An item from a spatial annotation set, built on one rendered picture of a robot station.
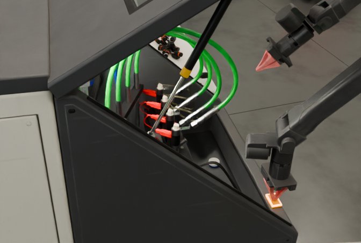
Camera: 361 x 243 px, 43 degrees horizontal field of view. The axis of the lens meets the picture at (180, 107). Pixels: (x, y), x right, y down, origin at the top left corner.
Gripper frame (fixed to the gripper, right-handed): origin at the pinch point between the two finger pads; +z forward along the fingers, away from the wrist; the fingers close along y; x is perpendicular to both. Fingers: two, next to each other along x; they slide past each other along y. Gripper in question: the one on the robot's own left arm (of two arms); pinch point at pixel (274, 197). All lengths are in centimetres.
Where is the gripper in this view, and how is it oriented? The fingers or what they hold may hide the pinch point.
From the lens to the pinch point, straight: 138.0
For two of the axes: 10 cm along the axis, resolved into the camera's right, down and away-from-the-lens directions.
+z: -0.2, 8.4, 5.4
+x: 9.7, -1.2, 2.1
